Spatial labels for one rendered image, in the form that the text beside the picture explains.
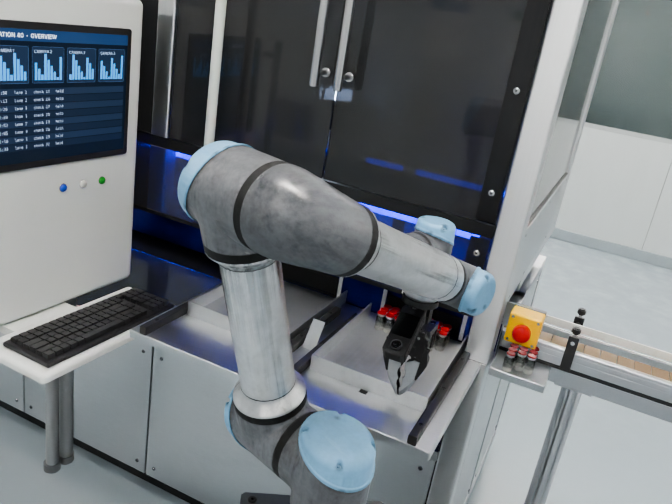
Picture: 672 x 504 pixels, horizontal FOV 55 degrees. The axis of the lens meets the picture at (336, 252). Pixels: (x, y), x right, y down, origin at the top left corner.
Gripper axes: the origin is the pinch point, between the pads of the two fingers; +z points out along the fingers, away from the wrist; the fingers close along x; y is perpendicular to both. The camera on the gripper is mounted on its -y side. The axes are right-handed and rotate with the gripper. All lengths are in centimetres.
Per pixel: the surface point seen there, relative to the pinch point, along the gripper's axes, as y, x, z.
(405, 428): -6.2, -4.5, 3.5
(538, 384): 29.6, -24.3, 3.4
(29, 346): -22, 76, 9
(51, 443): 6, 99, 62
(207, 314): 3.4, 48.5, 1.2
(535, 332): 28.8, -20.6, -8.9
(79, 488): 21, 103, 91
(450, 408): 6.3, -9.9, 3.4
